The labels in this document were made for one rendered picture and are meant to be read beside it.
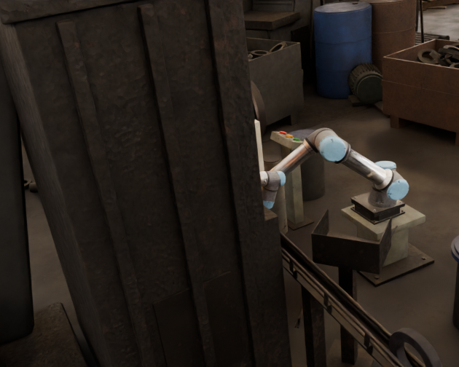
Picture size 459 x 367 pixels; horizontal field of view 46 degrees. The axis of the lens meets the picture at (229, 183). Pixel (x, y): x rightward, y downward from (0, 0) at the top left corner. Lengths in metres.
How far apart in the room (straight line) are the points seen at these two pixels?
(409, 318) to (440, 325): 0.14
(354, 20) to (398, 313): 3.44
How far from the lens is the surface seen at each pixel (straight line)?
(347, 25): 5.63
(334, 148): 2.61
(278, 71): 4.93
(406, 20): 6.02
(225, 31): 1.67
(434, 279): 3.12
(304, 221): 3.60
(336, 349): 2.67
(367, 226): 2.97
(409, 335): 1.69
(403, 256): 3.22
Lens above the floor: 1.86
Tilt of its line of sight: 26 degrees down
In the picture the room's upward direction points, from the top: 8 degrees counter-clockwise
